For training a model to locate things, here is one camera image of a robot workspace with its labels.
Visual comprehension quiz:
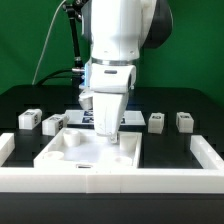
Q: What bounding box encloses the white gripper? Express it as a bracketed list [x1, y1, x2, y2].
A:
[79, 63, 136, 144]

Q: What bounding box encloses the white square table top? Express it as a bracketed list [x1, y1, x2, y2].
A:
[33, 128, 142, 170]

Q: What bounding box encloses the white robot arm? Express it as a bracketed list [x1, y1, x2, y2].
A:
[79, 0, 173, 143]

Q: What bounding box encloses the white marker sheet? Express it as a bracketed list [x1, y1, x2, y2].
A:
[65, 110, 145, 126]

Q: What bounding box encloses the white U-shaped fence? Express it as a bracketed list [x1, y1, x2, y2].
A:
[0, 133, 224, 194]

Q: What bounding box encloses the black cable bundle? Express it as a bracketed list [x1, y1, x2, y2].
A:
[35, 66, 85, 87]

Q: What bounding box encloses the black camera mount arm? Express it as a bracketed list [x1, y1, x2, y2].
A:
[63, 0, 89, 68]

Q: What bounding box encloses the white cable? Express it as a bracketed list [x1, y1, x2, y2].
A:
[31, 0, 68, 86]

